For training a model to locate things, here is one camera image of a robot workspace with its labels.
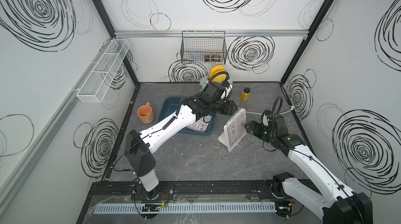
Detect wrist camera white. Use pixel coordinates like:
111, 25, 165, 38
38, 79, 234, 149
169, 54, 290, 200
261, 115, 270, 127
221, 81, 232, 101

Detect left camera black cable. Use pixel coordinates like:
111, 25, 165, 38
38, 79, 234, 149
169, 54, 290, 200
208, 71, 231, 99

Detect small items in basket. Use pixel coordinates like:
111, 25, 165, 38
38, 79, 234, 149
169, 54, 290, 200
204, 55, 221, 62

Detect camera black cable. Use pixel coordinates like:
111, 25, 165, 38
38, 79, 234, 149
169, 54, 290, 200
208, 71, 231, 99
260, 96, 284, 131

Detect white slotted cable duct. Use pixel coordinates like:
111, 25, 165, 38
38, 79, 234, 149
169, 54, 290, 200
94, 202, 277, 214

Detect mint green toaster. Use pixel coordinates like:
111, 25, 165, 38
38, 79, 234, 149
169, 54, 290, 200
199, 76, 233, 91

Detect new menu sheet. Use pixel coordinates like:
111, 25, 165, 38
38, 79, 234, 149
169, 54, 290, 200
187, 115, 213, 132

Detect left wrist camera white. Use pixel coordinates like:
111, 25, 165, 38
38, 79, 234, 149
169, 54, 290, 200
221, 81, 232, 101

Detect teal plastic tray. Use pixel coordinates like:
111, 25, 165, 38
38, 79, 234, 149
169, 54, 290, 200
157, 96, 216, 136

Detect white wire wall shelf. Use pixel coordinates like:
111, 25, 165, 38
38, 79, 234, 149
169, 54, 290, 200
77, 39, 129, 103

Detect right camera black cable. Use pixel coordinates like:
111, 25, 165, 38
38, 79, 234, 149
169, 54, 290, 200
260, 96, 284, 131

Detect orange plastic mug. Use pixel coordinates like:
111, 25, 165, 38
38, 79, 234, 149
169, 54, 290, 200
137, 103, 155, 124

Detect front yellow toast slice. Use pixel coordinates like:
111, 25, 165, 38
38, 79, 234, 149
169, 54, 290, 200
210, 65, 225, 77

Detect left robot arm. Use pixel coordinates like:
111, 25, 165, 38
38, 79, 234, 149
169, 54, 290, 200
124, 81, 238, 195

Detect black wire wall basket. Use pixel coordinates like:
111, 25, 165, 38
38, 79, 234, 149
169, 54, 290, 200
180, 30, 228, 65

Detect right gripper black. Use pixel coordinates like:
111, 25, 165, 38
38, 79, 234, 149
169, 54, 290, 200
244, 120, 275, 143

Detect old menu sheet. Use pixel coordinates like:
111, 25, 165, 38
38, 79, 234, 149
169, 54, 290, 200
226, 109, 247, 148

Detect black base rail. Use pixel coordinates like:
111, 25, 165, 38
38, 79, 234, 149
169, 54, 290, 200
89, 180, 284, 198

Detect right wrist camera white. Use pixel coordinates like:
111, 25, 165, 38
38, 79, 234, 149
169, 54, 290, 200
261, 115, 270, 127

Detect yellow juice bottle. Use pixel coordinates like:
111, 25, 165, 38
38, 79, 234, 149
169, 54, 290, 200
241, 87, 251, 102

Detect white acrylic menu holder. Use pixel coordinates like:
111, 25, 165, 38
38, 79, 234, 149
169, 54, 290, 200
217, 107, 247, 153

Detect white toaster power cable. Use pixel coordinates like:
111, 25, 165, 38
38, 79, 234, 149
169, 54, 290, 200
245, 104, 296, 116

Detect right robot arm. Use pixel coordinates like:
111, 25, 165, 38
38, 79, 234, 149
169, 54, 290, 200
244, 110, 373, 224

